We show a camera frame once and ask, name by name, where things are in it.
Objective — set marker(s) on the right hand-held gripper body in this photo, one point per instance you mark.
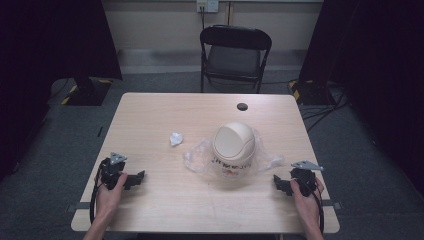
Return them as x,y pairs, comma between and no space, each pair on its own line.
304,178

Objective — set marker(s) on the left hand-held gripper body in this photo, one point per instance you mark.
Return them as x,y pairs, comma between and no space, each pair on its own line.
110,173

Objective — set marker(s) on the person's right hand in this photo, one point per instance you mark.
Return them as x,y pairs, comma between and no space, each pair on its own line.
305,206

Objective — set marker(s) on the person's left hand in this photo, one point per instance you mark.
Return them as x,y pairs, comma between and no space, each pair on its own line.
108,198

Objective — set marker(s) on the crumpled white paper ball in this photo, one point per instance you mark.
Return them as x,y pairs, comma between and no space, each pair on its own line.
176,138

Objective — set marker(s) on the beige swing-lid trash can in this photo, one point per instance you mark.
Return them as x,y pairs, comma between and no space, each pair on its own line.
234,146

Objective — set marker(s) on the clear plastic bag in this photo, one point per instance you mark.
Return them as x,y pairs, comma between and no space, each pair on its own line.
196,158

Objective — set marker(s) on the black stand base striped tape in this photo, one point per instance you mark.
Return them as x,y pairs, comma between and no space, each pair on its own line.
87,94
308,93

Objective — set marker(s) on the dark curtain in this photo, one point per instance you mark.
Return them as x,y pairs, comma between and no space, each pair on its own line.
50,66
376,73

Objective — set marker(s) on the black folding chair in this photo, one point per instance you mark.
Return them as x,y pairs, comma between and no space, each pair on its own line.
233,60

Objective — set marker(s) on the white wall outlet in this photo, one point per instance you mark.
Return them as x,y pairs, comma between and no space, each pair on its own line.
207,5

